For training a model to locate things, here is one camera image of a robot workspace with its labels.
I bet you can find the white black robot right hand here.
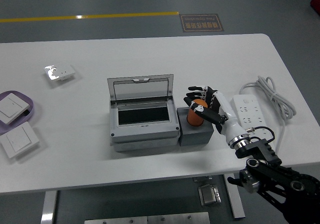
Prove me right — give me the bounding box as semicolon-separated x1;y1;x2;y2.
183;85;251;146

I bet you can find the orange cylinder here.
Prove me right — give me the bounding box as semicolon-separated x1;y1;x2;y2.
186;99;209;127

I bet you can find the grey box with clear lid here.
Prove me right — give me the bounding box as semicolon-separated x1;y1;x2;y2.
106;73;181;153

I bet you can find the grey cube block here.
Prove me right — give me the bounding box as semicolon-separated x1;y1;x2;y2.
176;106;215;147

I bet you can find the white power strip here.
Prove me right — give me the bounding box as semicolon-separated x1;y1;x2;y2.
232;94;275;142

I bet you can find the white table leg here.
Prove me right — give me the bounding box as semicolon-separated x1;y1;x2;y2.
223;175;246;219
40;190;58;224

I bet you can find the silver metal plate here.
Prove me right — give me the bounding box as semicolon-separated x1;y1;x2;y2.
84;216;148;224

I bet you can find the shiny white socket panel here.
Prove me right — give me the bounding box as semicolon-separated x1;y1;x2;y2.
44;63;77;82

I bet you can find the purple tray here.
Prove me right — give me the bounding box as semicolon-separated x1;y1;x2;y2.
0;90;35;136

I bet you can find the white power strip cord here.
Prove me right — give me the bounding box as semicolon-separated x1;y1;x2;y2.
239;75;298;155

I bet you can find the small metal table bracket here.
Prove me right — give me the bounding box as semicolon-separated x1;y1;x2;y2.
192;175;213;183

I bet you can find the white wall switch panel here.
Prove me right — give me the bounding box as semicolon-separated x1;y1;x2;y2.
0;121;40;159
0;92;31;125

